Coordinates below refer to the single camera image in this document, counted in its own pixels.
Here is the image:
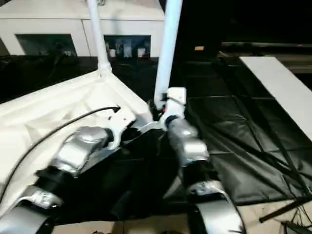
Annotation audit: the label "white flat board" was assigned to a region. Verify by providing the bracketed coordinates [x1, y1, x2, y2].
[238, 55, 312, 142]

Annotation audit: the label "white plastic table top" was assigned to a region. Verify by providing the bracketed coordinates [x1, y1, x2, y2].
[0, 69, 169, 203]

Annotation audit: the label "black metal rail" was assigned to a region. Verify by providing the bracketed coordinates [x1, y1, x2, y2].
[220, 41, 312, 49]

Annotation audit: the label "white plastic table leg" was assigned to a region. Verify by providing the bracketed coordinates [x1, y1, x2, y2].
[153, 0, 184, 103]
[87, 0, 113, 74]

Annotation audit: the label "black metal stand frame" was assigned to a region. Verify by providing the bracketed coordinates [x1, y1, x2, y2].
[259, 196, 312, 223]

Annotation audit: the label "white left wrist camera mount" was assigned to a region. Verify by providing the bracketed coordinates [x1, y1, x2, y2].
[104, 106, 137, 151]

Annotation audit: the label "black floor cables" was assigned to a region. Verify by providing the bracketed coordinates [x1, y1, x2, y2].
[289, 199, 312, 225]

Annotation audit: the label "white cabinet with glass doors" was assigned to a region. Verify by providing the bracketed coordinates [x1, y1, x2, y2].
[0, 0, 167, 59]

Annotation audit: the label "black power adapter white label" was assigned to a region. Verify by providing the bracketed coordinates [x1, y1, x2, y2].
[280, 220, 312, 234]

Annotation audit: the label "black work mat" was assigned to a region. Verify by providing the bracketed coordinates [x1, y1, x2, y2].
[0, 53, 312, 223]

